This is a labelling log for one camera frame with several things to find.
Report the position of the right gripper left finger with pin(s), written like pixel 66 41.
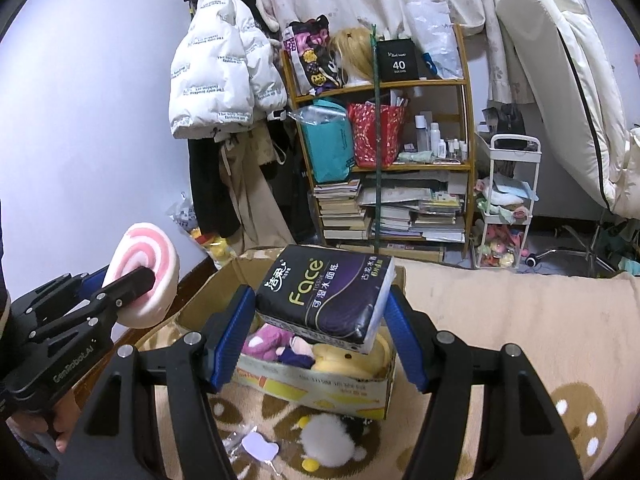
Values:
pixel 151 407

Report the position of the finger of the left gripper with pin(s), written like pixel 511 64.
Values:
pixel 122 292
pixel 91 283

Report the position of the pink swirl plush cushion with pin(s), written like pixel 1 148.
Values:
pixel 144 244

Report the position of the white fluffy penguin plush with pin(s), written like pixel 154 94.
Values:
pixel 331 442

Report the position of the black Face tissue pack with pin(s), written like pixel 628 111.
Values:
pixel 327 295

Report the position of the left hand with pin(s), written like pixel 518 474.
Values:
pixel 65 414

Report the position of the plastic bag of toys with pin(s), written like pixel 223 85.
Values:
pixel 182 213

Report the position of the beige brown patterned blanket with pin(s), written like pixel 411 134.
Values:
pixel 581 335

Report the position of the black hanging garment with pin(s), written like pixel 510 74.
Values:
pixel 210 195

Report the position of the pink plush toy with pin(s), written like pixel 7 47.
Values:
pixel 266 341

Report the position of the cardboard box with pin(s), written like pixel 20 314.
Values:
pixel 287 367

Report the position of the yellow plush toy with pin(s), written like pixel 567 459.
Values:
pixel 338 361

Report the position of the beige trousers hanging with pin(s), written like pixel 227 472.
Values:
pixel 261 221

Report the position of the purple plush toy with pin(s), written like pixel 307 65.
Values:
pixel 290 358

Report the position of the white puffer jacket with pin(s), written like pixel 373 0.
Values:
pixel 222 78

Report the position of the stack of books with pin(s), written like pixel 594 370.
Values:
pixel 418 206

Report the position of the teal bag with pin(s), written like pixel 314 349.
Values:
pixel 328 136

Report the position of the white rolling cart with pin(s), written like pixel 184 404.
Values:
pixel 506 196

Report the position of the red gift bag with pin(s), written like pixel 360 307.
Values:
pixel 361 116

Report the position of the patterned black pink bag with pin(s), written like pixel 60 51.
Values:
pixel 308 47

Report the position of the blonde wig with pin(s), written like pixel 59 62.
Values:
pixel 353 55

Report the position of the black box number 40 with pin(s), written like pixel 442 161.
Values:
pixel 397 60

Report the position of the green pole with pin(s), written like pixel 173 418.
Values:
pixel 378 141

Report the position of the cream office chair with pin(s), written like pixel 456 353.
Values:
pixel 574 86

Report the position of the white plastic bag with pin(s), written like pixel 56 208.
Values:
pixel 433 32

